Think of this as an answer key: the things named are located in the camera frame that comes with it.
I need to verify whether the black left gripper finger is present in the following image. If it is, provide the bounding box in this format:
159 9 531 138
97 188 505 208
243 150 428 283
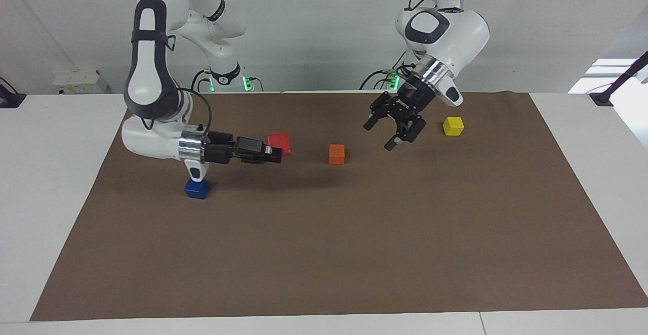
363 92 401 132
384 114 426 152

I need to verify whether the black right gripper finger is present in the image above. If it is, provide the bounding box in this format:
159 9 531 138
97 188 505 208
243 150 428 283
235 136 272 156
240 148 283 165

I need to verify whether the red wooden block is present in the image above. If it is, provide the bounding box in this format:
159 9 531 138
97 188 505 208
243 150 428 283
267 132 292 157

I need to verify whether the blue wooden block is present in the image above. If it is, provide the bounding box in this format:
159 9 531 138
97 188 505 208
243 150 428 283
184 177 211 200

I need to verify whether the yellow wooden block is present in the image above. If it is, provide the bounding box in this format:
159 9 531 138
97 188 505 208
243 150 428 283
442 116 465 137

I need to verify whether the brown table mat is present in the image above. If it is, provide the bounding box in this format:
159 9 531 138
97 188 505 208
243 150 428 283
29 90 648 322

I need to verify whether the white cardboard box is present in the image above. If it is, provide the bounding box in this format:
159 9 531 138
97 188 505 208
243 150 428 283
53 69 109 95

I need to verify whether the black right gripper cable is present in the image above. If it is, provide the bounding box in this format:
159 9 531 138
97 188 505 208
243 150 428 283
144 88 213 136

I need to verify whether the black camera stand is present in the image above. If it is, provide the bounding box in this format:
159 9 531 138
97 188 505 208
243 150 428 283
588 51 648 107

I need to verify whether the black clamp mount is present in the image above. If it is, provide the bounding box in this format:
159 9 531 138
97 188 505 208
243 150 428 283
0 77 27 109

